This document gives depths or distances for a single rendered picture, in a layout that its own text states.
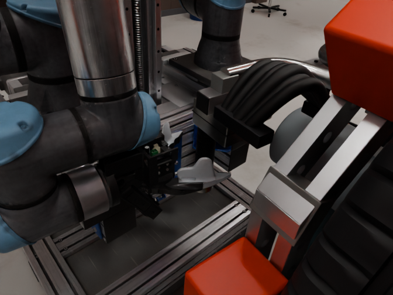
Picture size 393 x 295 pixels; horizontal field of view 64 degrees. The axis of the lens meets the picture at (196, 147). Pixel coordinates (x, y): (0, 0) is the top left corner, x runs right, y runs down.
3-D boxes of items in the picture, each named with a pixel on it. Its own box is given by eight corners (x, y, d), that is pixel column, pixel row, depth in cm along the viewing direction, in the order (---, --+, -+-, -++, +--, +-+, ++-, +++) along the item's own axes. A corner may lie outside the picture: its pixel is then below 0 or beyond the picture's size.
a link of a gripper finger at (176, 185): (203, 189, 50) (148, 187, 50) (202, 196, 51) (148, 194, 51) (202, 170, 54) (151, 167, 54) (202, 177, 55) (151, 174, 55)
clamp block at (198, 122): (224, 149, 49) (228, 120, 46) (190, 122, 55) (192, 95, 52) (248, 140, 52) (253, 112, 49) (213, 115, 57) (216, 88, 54)
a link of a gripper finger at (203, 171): (235, 164, 49) (176, 161, 49) (231, 191, 52) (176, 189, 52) (234, 151, 51) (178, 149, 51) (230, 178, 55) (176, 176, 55)
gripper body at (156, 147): (183, 147, 49) (109, 175, 43) (181, 187, 54) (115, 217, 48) (158, 124, 53) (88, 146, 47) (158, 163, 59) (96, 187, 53)
